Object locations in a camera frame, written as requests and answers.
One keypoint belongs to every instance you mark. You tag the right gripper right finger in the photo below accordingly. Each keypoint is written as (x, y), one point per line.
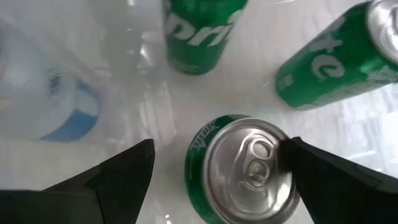
(335, 189)

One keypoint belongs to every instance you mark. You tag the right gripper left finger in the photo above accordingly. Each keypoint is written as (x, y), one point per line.
(102, 193)

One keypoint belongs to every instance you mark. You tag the green Sprite soda can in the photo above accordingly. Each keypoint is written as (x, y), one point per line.
(199, 46)
(236, 174)
(335, 62)

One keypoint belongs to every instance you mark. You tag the blue white Spindrift can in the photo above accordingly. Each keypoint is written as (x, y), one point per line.
(46, 93)

